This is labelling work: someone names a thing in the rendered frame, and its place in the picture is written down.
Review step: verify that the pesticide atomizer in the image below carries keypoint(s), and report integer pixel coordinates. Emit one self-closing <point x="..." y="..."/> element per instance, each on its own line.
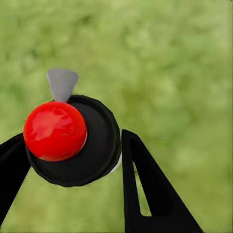
<point x="73" y="140"/>

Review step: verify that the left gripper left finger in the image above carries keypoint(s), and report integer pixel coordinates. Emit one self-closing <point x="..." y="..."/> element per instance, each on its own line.
<point x="14" y="166"/>

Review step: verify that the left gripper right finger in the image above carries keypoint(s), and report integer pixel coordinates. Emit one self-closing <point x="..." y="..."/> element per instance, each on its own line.
<point x="168" y="212"/>

